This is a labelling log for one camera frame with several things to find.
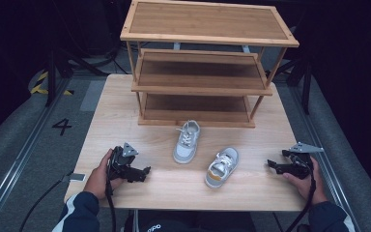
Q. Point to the small grey white sneaker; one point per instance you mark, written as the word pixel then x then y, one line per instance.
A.
pixel 185 148
pixel 222 169

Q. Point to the metal floor rail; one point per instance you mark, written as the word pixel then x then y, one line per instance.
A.
pixel 325 167
pixel 22 154

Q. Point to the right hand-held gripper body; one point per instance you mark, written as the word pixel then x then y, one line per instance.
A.
pixel 299 164

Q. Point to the grey metal table bracket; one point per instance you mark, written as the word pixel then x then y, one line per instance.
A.
pixel 76 177

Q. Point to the wooden three-tier shoe rack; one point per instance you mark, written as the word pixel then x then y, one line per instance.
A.
pixel 206 22

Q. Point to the person's left hand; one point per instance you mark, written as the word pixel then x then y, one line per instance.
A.
pixel 96 182

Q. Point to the black metal stand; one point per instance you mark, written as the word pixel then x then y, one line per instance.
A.
pixel 51 80
pixel 306 87

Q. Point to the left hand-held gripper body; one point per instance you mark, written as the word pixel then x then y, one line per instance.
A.
pixel 120 164

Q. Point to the person's right hand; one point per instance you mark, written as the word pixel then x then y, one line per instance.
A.
pixel 312 190

